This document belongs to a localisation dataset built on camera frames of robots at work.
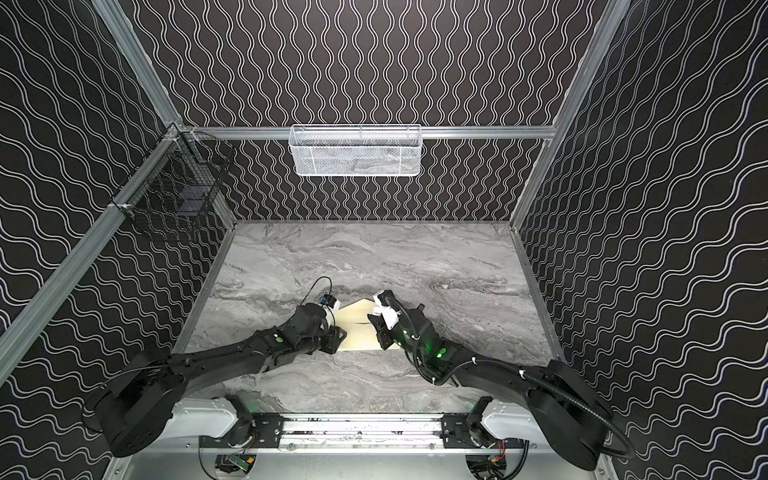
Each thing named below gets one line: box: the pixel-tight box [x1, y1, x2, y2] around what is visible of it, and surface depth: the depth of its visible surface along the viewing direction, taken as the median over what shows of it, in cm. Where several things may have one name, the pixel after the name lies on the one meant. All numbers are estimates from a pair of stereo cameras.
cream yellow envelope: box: [334, 298, 382, 351], surface depth 93 cm
